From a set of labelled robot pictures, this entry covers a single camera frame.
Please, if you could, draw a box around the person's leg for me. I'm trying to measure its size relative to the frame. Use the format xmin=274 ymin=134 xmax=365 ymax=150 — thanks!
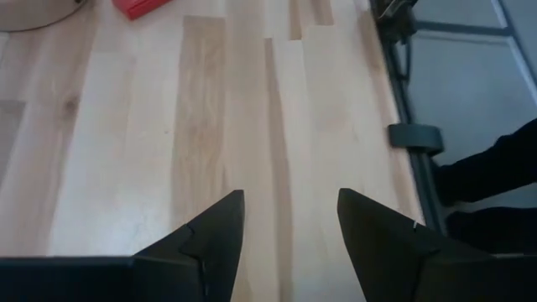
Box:
xmin=445 ymin=207 xmax=537 ymax=256
xmin=433 ymin=119 xmax=537 ymax=207

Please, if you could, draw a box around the red plastic box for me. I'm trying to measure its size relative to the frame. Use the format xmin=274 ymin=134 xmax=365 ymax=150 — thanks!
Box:
xmin=111 ymin=0 xmax=174 ymax=21

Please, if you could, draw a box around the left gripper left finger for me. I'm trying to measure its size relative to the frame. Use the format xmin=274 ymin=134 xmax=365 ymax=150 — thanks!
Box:
xmin=133 ymin=189 xmax=246 ymax=302

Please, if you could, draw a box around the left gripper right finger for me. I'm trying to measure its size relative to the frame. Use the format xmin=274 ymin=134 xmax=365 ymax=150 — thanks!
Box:
xmin=337 ymin=188 xmax=493 ymax=302

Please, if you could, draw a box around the white shade wooden base lamp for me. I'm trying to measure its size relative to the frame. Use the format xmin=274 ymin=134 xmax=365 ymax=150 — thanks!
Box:
xmin=0 ymin=0 xmax=87 ymax=34

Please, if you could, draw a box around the black frame bracket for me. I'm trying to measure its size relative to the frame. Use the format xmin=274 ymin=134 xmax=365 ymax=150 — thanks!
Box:
xmin=388 ymin=123 xmax=445 ymax=157

